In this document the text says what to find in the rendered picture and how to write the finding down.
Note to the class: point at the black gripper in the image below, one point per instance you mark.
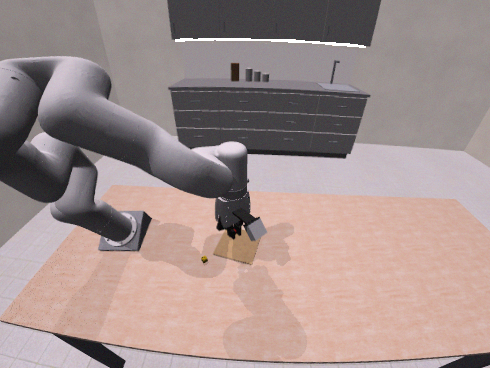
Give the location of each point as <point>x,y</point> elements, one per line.
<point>224,209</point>

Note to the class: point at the tan square mat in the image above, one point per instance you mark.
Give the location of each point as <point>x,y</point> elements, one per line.
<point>241,249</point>

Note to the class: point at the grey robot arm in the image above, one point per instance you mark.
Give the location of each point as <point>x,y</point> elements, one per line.
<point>75,109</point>

